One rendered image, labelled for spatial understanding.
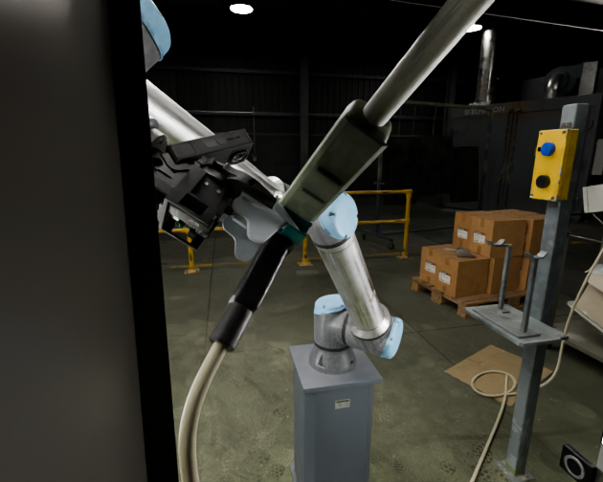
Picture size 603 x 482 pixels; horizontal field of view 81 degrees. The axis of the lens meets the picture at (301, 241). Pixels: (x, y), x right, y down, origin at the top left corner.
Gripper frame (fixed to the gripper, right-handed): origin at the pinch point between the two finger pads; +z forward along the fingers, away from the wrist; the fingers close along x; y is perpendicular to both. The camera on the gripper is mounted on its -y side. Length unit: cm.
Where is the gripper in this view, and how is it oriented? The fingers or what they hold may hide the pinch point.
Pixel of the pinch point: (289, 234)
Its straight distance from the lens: 45.8
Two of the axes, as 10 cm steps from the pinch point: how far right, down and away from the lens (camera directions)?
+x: 4.2, -4.2, -8.1
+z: 8.3, 5.4, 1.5
